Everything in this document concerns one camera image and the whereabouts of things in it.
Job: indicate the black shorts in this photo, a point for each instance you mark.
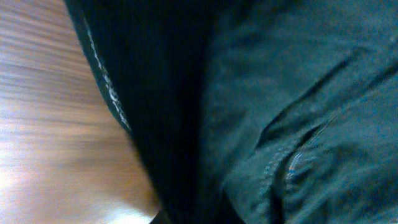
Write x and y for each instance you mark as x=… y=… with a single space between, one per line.
x=254 y=111

